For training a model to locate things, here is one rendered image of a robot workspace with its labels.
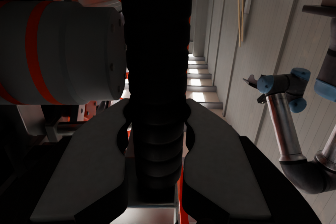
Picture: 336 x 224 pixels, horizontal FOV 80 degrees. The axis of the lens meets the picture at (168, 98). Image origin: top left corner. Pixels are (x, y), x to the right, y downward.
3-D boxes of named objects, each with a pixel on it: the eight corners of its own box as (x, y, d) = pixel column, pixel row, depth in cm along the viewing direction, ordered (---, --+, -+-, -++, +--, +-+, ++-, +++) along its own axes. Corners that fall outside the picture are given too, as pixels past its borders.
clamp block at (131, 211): (50, 207, 14) (67, 248, 17) (180, 206, 14) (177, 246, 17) (77, 155, 19) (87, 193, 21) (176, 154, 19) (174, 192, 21)
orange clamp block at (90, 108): (55, 117, 53) (70, 123, 62) (85, 117, 53) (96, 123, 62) (59, 92, 55) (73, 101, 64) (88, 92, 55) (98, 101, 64)
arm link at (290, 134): (278, 195, 81) (251, 80, 93) (302, 191, 83) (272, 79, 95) (301, 202, 70) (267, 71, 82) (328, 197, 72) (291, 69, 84)
